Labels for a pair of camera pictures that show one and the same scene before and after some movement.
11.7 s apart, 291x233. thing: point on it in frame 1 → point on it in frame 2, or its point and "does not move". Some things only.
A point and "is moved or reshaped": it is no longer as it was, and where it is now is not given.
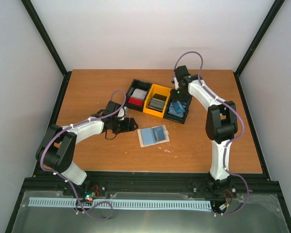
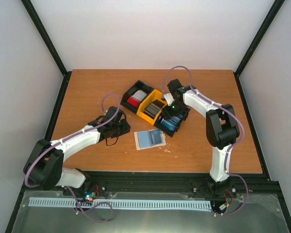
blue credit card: (148, 136) is moved or reshaped
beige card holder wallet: (153, 136) is moved or reshaped
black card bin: (180, 119) is moved or reshaped
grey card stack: (157, 102) → (152, 109)
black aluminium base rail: (172, 183) does not move
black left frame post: (46, 35) does not move
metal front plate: (229, 213) does not move
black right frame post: (260, 34) does not move
